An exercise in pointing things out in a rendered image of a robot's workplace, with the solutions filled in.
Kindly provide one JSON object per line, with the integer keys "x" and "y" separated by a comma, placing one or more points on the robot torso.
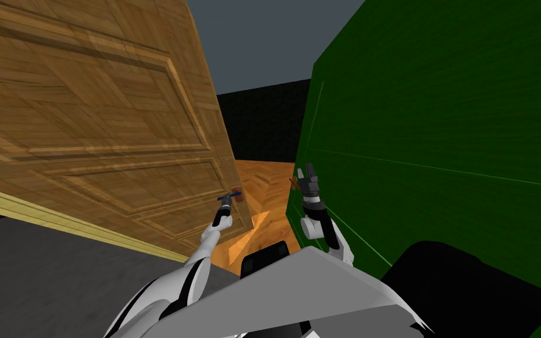
{"x": 294, "y": 300}

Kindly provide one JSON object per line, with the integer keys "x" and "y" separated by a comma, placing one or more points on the brown wooden door leaf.
{"x": 87, "y": 103}

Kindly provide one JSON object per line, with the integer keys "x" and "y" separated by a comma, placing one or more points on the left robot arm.
{"x": 176, "y": 286}

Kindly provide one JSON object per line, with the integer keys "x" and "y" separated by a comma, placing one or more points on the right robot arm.
{"x": 458, "y": 286}

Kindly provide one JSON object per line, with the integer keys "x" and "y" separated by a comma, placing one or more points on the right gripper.
{"x": 309, "y": 187}

